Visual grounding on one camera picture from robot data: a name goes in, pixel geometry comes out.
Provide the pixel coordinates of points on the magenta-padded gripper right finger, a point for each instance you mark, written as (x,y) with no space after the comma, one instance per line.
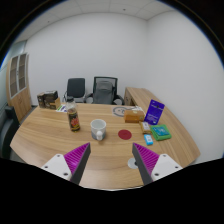
(148,160)

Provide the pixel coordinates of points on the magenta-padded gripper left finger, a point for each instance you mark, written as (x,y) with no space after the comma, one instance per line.
(76,160)

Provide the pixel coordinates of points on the clear bottle with dark label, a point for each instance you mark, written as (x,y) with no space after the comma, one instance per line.
(73,120)

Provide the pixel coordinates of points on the small blue box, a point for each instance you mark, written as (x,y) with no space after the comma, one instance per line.
(148,139)

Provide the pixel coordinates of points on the green flat box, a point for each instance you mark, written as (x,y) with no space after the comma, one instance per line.
(160,132)

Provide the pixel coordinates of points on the small tan packet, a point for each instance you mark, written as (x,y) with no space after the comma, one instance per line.
(145,127)

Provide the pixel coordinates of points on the flat round red coaster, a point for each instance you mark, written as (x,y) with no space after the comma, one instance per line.
(124,134)

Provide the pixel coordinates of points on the white mug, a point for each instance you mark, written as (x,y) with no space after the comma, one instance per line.
(98,128)

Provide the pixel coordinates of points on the orange-brown box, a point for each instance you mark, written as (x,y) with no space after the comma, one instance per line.
(134,116)

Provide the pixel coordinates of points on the purple pouch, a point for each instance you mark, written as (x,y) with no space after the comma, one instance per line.
(154,112)

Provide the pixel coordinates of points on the green and purple leaflet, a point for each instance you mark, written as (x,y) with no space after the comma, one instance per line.
(62,108)

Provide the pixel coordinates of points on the brown and black box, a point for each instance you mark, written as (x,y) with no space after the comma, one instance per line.
(53,104)

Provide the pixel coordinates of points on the wooden side desk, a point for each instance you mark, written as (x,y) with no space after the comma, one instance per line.
(133,95)

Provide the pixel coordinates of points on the dark armchair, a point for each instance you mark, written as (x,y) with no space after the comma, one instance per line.
(8,133)

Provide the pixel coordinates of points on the black mesh office chair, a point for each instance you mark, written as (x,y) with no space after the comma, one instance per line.
(115,87)

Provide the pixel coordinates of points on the wooden cabinet with glass doors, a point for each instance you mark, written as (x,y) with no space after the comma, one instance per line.
(20,100)

